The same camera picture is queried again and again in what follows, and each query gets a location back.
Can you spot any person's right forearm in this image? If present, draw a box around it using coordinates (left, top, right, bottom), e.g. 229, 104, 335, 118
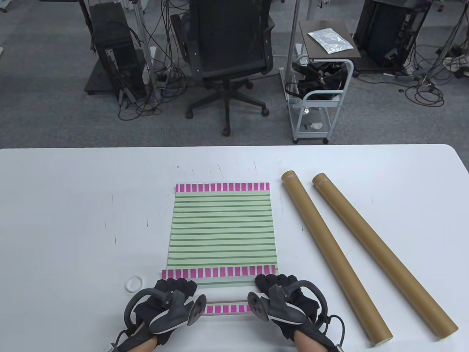
295, 330, 324, 352

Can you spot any white plastic tube cap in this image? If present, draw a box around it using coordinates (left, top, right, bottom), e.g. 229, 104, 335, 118
125, 275, 144, 293

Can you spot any tangle of black cables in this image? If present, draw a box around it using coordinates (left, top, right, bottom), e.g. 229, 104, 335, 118
117, 0, 189, 121
401, 35, 469, 107

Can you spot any grey hand tracker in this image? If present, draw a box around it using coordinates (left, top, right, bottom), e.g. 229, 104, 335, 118
124, 289, 207, 335
247, 280, 328, 325

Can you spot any black office chair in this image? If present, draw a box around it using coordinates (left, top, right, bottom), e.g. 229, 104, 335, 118
170, 0, 275, 137

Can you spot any white power strip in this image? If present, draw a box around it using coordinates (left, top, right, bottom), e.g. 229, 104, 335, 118
445, 55, 469, 72

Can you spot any person's right hand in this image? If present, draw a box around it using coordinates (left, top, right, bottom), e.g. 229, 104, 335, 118
254, 274, 327, 337

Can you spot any silver metal frame post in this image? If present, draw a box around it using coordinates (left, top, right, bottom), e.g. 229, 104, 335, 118
285, 0, 302, 87
131, 0, 162, 100

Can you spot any black headset gear pile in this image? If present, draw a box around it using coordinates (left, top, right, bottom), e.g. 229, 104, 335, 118
285, 60, 348, 101

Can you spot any silver plastic bag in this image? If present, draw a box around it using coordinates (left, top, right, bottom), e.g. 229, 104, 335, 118
307, 28, 355, 55

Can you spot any brown side table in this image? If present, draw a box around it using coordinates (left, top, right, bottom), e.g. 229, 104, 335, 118
299, 20, 361, 60

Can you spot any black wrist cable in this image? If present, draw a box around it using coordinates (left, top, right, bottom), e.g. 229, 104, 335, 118
110, 329, 137, 352
322, 315, 346, 352

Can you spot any brown cardboard mailing tube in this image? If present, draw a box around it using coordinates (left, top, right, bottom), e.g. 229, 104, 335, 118
281, 170, 394, 347
312, 173, 459, 338

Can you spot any green striped mouse pad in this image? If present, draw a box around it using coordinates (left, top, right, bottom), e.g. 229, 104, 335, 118
167, 183, 280, 315
162, 265, 278, 305

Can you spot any dark grey floor plate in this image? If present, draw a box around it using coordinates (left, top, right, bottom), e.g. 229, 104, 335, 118
84, 58, 118, 96

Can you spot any black computer tower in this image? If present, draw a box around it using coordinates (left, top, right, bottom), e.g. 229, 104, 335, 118
89, 3, 147, 99
354, 0, 431, 72

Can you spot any white rolling cart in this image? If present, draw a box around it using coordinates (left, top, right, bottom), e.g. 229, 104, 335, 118
280, 55, 355, 144

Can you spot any person's left hand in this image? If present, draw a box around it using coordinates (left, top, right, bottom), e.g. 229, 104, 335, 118
133, 278, 199, 346

